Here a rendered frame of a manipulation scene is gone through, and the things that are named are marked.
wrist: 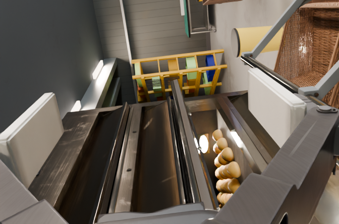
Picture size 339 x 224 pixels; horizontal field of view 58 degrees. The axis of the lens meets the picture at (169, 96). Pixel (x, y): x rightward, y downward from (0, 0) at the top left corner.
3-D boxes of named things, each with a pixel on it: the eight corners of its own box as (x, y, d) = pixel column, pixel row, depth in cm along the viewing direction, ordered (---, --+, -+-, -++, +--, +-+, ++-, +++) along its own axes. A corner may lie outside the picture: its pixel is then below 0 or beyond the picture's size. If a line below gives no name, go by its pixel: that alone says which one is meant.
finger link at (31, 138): (24, 195, 15) (9, 197, 15) (64, 132, 21) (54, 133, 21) (7, 139, 14) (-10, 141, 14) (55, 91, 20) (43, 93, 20)
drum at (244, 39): (274, 48, 397) (231, 53, 396) (275, 20, 384) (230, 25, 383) (285, 55, 364) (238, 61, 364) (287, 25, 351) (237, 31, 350)
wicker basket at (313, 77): (377, 116, 132) (314, 124, 132) (313, 84, 186) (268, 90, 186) (388, -2, 118) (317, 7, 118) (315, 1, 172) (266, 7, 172)
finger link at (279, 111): (291, 104, 14) (307, 102, 14) (246, 68, 20) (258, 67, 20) (290, 162, 15) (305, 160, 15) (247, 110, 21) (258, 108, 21)
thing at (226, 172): (245, 270, 156) (234, 272, 156) (225, 209, 201) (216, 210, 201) (241, 166, 137) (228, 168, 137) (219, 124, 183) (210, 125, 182)
